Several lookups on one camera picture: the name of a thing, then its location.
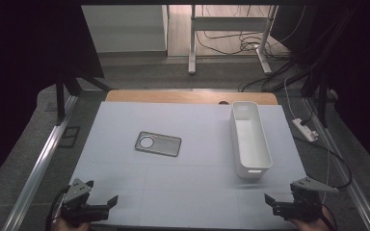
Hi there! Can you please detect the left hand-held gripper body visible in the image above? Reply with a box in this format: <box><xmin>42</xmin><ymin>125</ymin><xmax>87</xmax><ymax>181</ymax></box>
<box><xmin>59</xmin><ymin>178</ymin><xmax>111</xmax><ymax>228</ymax></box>

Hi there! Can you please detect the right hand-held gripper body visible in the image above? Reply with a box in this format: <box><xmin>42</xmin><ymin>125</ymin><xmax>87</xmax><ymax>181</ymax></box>
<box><xmin>272</xmin><ymin>176</ymin><xmax>339</xmax><ymax>223</ymax></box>

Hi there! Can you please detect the grey clear phone case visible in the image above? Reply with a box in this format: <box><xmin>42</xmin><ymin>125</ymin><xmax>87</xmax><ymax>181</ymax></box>
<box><xmin>134</xmin><ymin>130</ymin><xmax>183</xmax><ymax>158</ymax></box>

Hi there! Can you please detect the person's left hand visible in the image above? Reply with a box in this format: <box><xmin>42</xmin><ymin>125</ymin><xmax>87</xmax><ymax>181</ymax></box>
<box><xmin>53</xmin><ymin>220</ymin><xmax>91</xmax><ymax>231</ymax></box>

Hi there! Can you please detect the person's right hand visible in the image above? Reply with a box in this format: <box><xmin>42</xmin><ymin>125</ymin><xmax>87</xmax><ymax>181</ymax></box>
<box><xmin>288</xmin><ymin>217</ymin><xmax>330</xmax><ymax>231</ymax></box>

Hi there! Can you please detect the white plastic storage box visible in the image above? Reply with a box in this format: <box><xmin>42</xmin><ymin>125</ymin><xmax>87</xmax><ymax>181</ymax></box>
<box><xmin>228</xmin><ymin>100</ymin><xmax>274</xmax><ymax>180</ymax></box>

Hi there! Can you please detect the pale blue table mat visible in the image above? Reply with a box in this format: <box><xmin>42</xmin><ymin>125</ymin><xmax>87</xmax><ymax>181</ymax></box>
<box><xmin>67</xmin><ymin>100</ymin><xmax>308</xmax><ymax>231</ymax></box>

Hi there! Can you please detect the white power strip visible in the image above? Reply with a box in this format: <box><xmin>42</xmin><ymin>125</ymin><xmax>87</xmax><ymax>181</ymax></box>
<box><xmin>291</xmin><ymin>117</ymin><xmax>320</xmax><ymax>143</ymax></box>

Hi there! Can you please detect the black metal stand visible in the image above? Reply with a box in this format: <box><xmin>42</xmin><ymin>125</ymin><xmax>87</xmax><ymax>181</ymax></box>
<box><xmin>55</xmin><ymin>68</ymin><xmax>113</xmax><ymax>127</ymax></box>
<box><xmin>301</xmin><ymin>68</ymin><xmax>331</xmax><ymax>129</ymax></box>

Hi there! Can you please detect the white cabinet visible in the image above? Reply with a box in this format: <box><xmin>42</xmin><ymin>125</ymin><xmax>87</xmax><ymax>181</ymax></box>
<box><xmin>81</xmin><ymin>4</ymin><xmax>169</xmax><ymax>54</ymax></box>

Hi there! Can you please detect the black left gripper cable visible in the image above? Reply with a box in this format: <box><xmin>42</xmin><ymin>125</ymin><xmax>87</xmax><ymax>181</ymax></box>
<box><xmin>45</xmin><ymin>185</ymin><xmax>71</xmax><ymax>231</ymax></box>

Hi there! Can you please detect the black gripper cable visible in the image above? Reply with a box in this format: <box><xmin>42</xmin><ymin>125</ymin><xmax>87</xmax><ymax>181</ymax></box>
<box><xmin>45</xmin><ymin>185</ymin><xmax>71</xmax><ymax>231</ymax></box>
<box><xmin>320</xmin><ymin>203</ymin><xmax>339</xmax><ymax>231</ymax></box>

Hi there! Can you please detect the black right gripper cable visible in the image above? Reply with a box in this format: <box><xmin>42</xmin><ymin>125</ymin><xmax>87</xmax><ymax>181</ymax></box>
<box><xmin>320</xmin><ymin>203</ymin><xmax>339</xmax><ymax>231</ymax></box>

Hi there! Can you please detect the thin white cable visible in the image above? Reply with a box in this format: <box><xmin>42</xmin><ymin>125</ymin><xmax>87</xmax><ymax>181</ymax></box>
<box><xmin>283</xmin><ymin>76</ymin><xmax>332</xmax><ymax>206</ymax></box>

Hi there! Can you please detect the aluminium floor rail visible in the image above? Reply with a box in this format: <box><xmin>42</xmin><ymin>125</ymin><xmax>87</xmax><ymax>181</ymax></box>
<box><xmin>1</xmin><ymin>95</ymin><xmax>80</xmax><ymax>231</ymax></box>
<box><xmin>302</xmin><ymin>95</ymin><xmax>370</xmax><ymax>231</ymax></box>

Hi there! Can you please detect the black looping floor cable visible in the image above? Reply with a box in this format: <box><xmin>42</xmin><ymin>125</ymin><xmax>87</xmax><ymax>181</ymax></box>
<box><xmin>293</xmin><ymin>134</ymin><xmax>354</xmax><ymax>190</ymax></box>

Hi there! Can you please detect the thick black cable bundle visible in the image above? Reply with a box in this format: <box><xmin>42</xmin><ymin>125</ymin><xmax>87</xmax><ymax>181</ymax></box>
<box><xmin>237</xmin><ymin>59</ymin><xmax>316</xmax><ymax>94</ymax></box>

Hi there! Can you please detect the tangle of black floor cables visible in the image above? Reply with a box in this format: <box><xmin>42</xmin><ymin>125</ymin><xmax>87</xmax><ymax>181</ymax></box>
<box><xmin>195</xmin><ymin>4</ymin><xmax>291</xmax><ymax>62</ymax></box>

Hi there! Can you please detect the white metal desk frame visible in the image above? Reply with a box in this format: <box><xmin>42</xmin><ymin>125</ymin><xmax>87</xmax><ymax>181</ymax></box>
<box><xmin>187</xmin><ymin>4</ymin><xmax>279</xmax><ymax>77</ymax></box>

